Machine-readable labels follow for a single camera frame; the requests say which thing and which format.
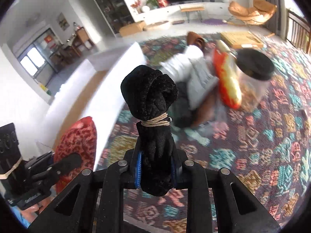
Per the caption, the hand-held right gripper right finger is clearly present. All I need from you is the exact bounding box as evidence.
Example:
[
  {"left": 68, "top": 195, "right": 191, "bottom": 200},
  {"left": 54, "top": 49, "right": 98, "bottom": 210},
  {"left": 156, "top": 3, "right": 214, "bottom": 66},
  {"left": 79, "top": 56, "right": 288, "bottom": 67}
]
[{"left": 170, "top": 149, "right": 283, "bottom": 233}]

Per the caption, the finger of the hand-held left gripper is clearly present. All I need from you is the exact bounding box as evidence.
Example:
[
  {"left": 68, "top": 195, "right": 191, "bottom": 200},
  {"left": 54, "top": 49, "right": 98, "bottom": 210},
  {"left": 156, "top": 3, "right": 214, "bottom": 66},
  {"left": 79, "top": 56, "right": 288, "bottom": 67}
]
[
  {"left": 30, "top": 153, "right": 82, "bottom": 190},
  {"left": 24, "top": 151, "right": 56, "bottom": 173}
]

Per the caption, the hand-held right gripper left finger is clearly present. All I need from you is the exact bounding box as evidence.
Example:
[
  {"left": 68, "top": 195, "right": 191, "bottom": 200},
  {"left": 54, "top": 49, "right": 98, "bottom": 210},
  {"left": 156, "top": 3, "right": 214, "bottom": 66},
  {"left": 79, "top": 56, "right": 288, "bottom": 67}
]
[{"left": 28, "top": 149, "right": 143, "bottom": 233}]

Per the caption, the red leopard print cloth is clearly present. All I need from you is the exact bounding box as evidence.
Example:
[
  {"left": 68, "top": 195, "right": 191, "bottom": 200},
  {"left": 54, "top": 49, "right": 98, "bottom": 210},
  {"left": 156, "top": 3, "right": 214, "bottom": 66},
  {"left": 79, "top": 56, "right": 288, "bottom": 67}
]
[{"left": 53, "top": 116, "right": 97, "bottom": 195}]

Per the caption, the black velvet cloth bundle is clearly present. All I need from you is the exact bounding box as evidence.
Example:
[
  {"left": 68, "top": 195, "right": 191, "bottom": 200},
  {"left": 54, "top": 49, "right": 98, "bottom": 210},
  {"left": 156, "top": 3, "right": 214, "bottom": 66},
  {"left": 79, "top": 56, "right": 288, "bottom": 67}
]
[{"left": 121, "top": 65, "right": 178, "bottom": 196}]

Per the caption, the person's left hand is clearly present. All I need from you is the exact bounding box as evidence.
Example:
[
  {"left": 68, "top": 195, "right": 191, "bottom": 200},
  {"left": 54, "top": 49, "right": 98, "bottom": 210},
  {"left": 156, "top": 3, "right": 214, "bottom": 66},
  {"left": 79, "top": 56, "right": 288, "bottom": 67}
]
[{"left": 21, "top": 198, "right": 54, "bottom": 221}]

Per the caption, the dark cloth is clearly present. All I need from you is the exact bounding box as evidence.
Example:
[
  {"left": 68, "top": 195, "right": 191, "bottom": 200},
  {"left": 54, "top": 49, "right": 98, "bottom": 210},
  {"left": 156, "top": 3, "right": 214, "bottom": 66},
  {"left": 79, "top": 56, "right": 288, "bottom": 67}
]
[{"left": 168, "top": 81, "right": 219, "bottom": 130}]

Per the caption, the colourful patterned woven blanket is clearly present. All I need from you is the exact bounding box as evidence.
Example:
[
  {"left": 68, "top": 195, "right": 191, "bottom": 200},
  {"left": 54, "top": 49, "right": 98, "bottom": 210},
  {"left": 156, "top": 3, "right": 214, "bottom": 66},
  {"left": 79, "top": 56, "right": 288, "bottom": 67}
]
[{"left": 95, "top": 30, "right": 311, "bottom": 233}]

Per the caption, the white printed plastic package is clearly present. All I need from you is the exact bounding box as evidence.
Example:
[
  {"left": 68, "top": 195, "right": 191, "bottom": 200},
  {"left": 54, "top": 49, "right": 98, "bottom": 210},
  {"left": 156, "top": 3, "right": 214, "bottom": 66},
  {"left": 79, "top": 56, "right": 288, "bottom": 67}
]
[{"left": 160, "top": 45, "right": 219, "bottom": 111}]

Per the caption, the glass balcony door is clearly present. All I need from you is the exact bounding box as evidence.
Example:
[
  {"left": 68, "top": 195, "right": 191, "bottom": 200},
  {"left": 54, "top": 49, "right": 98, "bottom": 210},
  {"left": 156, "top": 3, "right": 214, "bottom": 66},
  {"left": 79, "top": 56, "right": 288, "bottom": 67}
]
[{"left": 12, "top": 27, "right": 62, "bottom": 81}]

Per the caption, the orange fish plush toy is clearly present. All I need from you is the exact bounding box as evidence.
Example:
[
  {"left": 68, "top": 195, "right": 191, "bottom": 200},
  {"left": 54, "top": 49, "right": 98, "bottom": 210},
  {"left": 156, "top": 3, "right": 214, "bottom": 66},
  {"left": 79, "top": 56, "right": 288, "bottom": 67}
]
[{"left": 212, "top": 39, "right": 243, "bottom": 110}]

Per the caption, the wooden side desk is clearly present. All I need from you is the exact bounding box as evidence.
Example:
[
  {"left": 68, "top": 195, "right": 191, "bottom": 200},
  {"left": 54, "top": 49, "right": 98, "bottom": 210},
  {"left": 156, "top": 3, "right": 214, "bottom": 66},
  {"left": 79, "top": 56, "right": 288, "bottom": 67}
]
[{"left": 71, "top": 27, "right": 94, "bottom": 57}]

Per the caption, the clear jar black lid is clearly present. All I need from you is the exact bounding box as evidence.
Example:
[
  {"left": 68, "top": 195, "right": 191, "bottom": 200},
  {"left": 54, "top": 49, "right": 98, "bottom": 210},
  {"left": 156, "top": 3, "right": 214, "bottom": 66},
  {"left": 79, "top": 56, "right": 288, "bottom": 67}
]
[{"left": 234, "top": 49, "right": 275, "bottom": 108}]

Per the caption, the cardboard box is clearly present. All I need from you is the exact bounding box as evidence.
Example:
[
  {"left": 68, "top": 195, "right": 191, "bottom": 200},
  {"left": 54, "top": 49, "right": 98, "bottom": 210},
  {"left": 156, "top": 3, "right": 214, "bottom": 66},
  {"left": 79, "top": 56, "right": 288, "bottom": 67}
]
[{"left": 119, "top": 21, "right": 146, "bottom": 37}]

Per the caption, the flat wooden tray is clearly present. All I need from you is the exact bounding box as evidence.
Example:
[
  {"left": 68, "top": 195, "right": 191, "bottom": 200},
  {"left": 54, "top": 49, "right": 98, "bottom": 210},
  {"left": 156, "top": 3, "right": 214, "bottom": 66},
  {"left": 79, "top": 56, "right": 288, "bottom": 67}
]
[{"left": 220, "top": 31, "right": 264, "bottom": 49}]

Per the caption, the purple floor rug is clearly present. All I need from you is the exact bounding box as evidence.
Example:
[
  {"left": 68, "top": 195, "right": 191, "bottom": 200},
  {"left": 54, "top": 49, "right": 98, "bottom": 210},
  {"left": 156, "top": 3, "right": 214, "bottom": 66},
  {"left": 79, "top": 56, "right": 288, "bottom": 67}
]
[{"left": 201, "top": 18, "right": 225, "bottom": 26}]

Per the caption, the long white television cabinet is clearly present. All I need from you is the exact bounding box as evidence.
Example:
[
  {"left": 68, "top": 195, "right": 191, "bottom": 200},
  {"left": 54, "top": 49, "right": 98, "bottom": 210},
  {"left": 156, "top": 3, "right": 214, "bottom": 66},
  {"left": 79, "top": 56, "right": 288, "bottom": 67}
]
[{"left": 132, "top": 2, "right": 234, "bottom": 25}]

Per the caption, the small wooden bench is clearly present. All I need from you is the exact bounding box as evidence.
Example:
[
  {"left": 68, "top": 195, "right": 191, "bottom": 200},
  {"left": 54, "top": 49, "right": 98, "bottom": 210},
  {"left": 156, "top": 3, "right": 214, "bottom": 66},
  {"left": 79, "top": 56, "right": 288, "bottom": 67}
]
[{"left": 180, "top": 5, "right": 205, "bottom": 23}]

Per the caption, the dark glass display cabinet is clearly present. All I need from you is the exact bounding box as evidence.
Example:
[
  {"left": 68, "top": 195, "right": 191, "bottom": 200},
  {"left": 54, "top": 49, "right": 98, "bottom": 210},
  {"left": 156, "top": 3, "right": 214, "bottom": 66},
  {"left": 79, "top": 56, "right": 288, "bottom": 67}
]
[{"left": 84, "top": 0, "right": 135, "bottom": 35}]

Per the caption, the red flower bouquet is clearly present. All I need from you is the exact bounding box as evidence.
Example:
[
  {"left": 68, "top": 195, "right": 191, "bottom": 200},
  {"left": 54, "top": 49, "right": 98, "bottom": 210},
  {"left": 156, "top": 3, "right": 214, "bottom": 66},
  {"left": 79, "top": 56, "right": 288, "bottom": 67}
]
[{"left": 130, "top": 0, "right": 142, "bottom": 14}]

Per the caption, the orange lounge chair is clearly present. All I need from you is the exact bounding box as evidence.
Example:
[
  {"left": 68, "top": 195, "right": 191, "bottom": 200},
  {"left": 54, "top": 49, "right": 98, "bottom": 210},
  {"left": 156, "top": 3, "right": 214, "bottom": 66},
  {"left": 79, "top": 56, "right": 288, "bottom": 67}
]
[{"left": 228, "top": 0, "right": 278, "bottom": 26}]

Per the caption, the dark wooden slatted chair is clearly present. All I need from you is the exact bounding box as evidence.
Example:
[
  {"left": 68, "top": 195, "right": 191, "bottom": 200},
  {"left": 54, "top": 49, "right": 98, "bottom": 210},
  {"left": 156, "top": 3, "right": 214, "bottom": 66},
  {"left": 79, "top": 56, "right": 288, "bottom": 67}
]
[{"left": 285, "top": 8, "right": 311, "bottom": 54}]

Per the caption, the framed wall picture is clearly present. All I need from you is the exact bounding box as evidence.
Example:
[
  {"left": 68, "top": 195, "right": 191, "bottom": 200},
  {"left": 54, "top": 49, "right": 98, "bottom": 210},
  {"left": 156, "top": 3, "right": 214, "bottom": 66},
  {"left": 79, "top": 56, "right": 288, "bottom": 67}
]
[{"left": 56, "top": 12, "right": 69, "bottom": 31}]

